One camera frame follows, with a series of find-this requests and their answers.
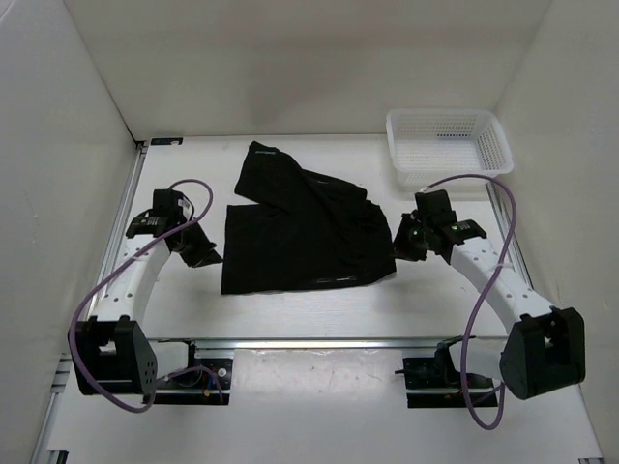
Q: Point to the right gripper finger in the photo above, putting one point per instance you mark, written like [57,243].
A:
[411,253]
[401,241]

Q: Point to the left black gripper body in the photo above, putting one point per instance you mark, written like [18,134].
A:
[188,241]

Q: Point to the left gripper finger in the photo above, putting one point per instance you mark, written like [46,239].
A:
[200,239]
[198,257]

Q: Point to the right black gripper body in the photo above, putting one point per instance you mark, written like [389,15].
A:
[418,234]

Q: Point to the black shorts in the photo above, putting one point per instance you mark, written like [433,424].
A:
[301,230]

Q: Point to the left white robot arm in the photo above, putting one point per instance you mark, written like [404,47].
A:
[110,351]

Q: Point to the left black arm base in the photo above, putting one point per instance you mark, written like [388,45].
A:
[193,373]

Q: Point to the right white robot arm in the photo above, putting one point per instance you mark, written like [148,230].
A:
[545,348]

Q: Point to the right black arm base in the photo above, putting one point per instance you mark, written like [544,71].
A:
[432,382]

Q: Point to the white plastic mesh basket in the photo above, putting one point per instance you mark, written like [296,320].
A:
[429,144]

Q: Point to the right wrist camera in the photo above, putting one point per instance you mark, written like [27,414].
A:
[434,208]

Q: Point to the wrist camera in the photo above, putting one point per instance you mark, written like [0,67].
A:
[173,205]
[434,208]

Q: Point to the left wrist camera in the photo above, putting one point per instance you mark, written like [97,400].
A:
[173,205]

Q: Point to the front aluminium frame rail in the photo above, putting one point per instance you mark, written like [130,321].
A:
[305,343]

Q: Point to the aluminium frame rail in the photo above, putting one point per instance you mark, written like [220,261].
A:
[41,453]
[502,212]
[305,343]

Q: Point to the left aluminium frame rail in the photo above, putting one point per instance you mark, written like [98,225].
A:
[41,453]

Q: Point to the right aluminium frame rail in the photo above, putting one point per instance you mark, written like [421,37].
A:
[502,212]

